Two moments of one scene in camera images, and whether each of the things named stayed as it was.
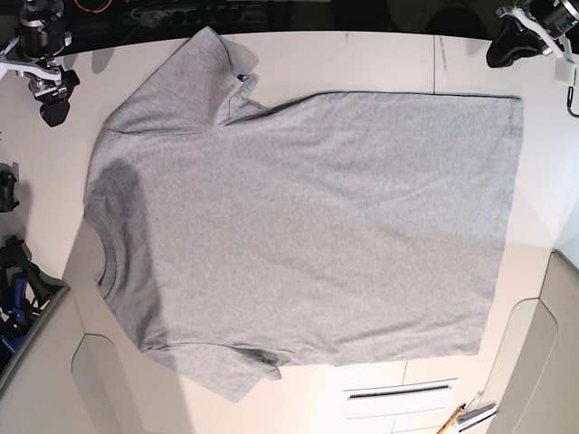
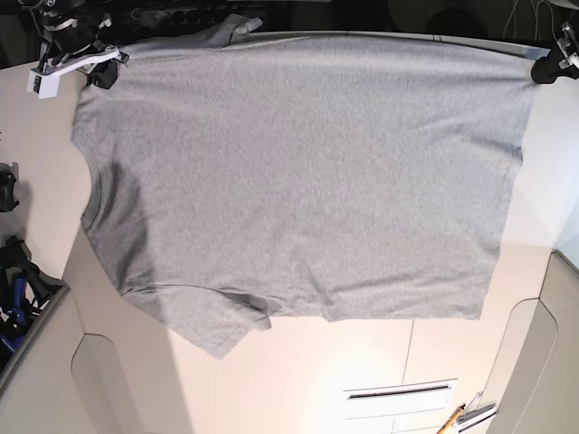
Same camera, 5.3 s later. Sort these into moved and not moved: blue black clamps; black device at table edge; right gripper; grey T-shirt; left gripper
Moved: right gripper; left gripper; grey T-shirt
Not moved: blue black clamps; black device at table edge
